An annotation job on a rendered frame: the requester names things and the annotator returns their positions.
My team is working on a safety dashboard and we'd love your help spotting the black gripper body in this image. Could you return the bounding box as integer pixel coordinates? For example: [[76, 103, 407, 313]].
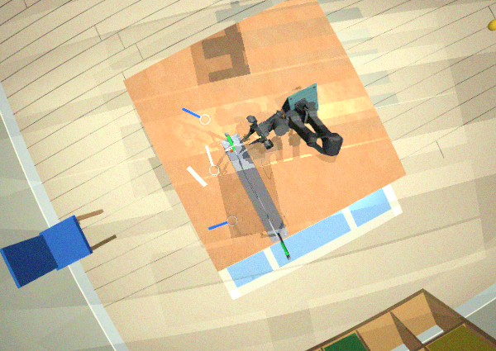
[[246, 115, 274, 149]]

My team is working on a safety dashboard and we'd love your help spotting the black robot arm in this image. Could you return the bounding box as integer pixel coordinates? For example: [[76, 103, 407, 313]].
[[254, 97, 344, 156]]

